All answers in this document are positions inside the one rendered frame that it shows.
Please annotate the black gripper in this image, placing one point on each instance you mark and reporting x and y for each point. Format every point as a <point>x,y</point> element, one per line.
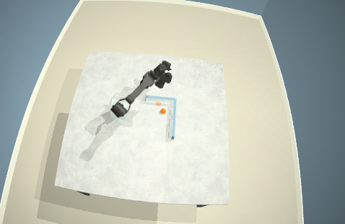
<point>161,84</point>

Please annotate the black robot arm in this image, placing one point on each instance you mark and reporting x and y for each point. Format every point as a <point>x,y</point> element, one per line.
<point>148,80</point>

